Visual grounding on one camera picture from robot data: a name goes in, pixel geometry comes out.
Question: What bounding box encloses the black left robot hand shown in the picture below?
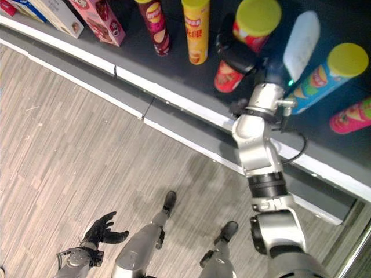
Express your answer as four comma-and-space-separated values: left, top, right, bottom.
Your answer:
81, 211, 130, 250

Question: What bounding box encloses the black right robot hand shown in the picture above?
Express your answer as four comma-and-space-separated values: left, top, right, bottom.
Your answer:
216, 10, 321, 86

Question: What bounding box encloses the red chips can green lid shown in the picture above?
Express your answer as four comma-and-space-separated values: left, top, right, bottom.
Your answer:
213, 0, 282, 93

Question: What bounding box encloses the blue chips can yellow lid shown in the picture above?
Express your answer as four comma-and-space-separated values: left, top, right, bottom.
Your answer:
285, 42, 369, 115

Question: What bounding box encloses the silver left robot leg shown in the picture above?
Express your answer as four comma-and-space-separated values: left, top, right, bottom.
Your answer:
111, 190, 177, 278

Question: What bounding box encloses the silver robot leg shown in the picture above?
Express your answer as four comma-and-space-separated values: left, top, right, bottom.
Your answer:
111, 190, 177, 278
199, 221, 239, 278

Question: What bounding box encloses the pink chips can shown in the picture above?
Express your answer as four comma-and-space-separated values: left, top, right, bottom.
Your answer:
329, 97, 371, 135

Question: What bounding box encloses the silver right robot leg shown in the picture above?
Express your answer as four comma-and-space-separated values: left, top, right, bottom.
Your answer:
199, 221, 239, 278

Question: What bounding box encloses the maroon chips can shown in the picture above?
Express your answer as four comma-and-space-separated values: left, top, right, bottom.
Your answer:
134, 0, 171, 57

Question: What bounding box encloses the dark shelf with white edge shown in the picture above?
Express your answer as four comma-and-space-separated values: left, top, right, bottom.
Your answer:
0, 0, 371, 226

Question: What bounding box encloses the pink snack box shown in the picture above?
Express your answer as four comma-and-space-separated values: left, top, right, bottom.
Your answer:
68, 0, 126, 47

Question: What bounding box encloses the beige snack box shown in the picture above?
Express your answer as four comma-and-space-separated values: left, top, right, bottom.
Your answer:
28, 0, 85, 39

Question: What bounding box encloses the blue snack box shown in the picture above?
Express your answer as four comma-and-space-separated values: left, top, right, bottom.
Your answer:
13, 0, 49, 23

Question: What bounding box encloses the red snack box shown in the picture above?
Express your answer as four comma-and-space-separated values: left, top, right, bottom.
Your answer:
0, 0, 19, 17

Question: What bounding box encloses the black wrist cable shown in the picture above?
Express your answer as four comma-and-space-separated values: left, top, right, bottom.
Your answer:
279, 132, 308, 166

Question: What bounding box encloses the metal shelf post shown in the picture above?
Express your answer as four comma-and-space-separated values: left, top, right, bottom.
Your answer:
336, 222, 371, 278

